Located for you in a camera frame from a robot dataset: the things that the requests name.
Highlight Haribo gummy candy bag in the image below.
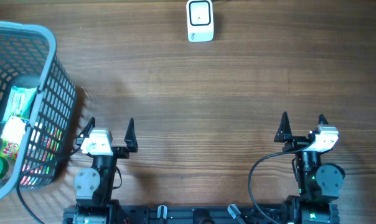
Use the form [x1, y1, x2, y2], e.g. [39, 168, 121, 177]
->
[0, 140, 20, 160]

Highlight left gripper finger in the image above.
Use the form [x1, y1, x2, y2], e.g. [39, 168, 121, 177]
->
[78, 117, 95, 138]
[124, 118, 138, 147]

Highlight grey plastic mesh basket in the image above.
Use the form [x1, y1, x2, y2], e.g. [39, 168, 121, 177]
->
[0, 21, 77, 199]

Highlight white paper pouch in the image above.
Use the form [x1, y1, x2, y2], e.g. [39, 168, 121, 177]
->
[1, 116, 28, 144]

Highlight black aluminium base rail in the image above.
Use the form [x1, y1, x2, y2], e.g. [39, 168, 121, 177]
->
[62, 204, 340, 224]

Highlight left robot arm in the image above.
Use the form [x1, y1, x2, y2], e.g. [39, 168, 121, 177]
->
[62, 118, 138, 224]

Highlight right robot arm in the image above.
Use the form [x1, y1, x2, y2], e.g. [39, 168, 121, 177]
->
[274, 112, 345, 224]

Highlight teal white tissue packet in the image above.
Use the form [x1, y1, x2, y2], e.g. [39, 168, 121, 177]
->
[1, 86, 36, 123]

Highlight white barcode scanner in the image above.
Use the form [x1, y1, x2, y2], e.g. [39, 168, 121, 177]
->
[186, 0, 214, 42]

